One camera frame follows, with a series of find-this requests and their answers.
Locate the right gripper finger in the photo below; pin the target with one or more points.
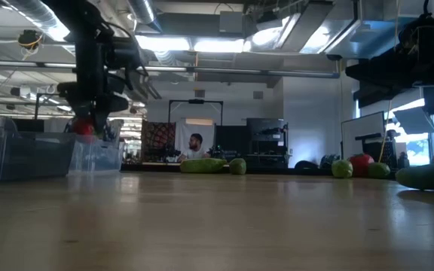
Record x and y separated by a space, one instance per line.
360 72
364 84

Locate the green lime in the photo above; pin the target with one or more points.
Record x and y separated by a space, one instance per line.
379 171
341 169

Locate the black teleoperation robot arm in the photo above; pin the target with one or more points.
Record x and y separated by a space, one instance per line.
217 152
172 153

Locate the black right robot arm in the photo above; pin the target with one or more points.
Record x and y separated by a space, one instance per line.
431 41

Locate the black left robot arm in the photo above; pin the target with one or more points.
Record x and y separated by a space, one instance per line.
89 56

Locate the white draped cover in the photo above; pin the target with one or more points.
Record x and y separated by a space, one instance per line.
113 130

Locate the clear plastic bin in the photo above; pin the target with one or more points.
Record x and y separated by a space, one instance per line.
40 158
96 158

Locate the whiteboard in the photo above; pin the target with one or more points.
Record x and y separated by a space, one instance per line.
360 130

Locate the gray tilted panel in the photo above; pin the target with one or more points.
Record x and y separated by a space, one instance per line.
414 120

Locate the patterned tapestry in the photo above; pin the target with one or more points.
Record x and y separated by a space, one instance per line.
158 139

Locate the black perforated crate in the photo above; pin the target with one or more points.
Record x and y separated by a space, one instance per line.
388 148

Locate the dark bottle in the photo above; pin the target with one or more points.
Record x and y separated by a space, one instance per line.
403 161

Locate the white backdrop sheet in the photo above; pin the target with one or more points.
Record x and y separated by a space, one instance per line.
187 128

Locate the ceiling light panel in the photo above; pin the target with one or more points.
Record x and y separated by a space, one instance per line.
219 45
162 43

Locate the black bag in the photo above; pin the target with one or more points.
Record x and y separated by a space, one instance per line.
305 165

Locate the person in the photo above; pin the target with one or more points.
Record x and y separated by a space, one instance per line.
194 152

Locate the black shelf rack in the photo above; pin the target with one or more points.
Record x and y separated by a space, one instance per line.
268 131

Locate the black screen panel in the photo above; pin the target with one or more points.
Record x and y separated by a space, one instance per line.
232 137

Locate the gray ceiling box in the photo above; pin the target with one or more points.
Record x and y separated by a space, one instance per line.
231 22

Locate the security camera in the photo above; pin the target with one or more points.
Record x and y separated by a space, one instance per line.
334 57

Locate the rectangular metal duct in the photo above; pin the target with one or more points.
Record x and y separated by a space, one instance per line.
352 37

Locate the black camera rig frame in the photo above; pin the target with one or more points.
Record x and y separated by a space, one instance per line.
47 95
196 101

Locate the large silver air duct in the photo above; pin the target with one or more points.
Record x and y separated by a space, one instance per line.
36 13

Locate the narrow silver spiral duct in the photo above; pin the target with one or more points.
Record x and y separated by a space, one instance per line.
143 11

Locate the gray wall vent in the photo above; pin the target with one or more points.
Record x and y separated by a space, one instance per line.
258 95
199 93

